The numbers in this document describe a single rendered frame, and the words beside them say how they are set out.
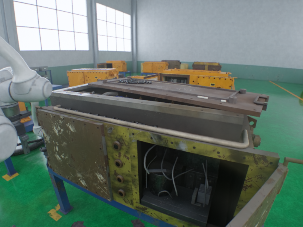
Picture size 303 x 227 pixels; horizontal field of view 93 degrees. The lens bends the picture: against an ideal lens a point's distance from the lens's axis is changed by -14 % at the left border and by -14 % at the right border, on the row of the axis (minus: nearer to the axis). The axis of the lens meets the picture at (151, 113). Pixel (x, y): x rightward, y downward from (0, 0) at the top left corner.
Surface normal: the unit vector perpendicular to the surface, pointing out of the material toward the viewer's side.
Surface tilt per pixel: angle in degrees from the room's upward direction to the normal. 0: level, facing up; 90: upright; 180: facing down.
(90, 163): 90
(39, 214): 0
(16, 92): 101
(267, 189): 0
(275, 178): 0
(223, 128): 90
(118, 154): 90
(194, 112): 90
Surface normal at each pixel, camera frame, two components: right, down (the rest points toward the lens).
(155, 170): 0.00, -0.95
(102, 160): -0.44, 0.29
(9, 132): 0.98, 0.18
